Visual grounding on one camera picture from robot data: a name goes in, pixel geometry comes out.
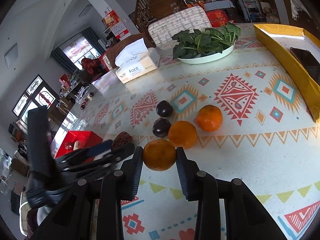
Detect red wall calendar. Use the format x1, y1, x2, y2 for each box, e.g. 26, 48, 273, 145
102, 10, 129, 40

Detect golden box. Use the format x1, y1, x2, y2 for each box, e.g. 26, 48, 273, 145
254, 24, 320, 124

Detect red date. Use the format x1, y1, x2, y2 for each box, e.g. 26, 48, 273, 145
111, 131, 133, 148

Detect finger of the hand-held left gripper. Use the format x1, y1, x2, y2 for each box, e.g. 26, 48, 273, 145
53, 140, 113, 166
61, 142, 136, 173

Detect orange tangerine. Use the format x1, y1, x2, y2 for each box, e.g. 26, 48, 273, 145
196, 105, 223, 132
142, 139, 177, 172
168, 121, 198, 148

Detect dark plum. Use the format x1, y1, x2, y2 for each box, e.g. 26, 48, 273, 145
156, 100, 174, 118
152, 117, 172, 138

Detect white tissue box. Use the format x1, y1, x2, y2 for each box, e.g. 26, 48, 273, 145
115, 37, 160, 84

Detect patterned tablecloth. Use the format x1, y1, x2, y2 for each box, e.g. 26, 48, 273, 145
89, 22, 320, 240

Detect metal storage rack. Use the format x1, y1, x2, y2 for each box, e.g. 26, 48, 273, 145
236, 0, 262, 22

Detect black smartphone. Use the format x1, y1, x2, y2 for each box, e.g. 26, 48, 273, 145
290, 47, 320, 85

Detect patterned chair cushion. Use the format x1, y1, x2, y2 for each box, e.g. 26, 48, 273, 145
147, 6, 212, 47

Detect wooden slatted bench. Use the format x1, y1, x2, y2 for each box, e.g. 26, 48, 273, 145
135, 0, 179, 28

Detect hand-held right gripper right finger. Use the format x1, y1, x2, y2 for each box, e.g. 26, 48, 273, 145
176, 147, 288, 240

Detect white oval plate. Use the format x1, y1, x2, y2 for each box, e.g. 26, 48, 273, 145
177, 39, 235, 65

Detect checkered cloth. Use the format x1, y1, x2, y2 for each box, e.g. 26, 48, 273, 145
204, 0, 236, 12

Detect red gift box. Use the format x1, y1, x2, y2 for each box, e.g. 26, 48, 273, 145
206, 11, 229, 28

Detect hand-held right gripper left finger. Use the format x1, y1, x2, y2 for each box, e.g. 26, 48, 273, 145
30, 146, 144, 240

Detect spinach leaves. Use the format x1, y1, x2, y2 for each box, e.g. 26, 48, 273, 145
172, 22, 242, 60

